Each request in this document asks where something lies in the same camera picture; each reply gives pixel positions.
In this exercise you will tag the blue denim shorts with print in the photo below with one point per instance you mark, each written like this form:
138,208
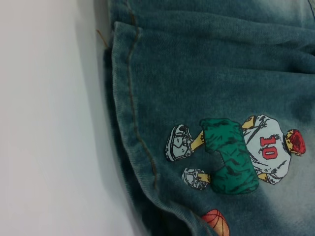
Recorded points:
197,73

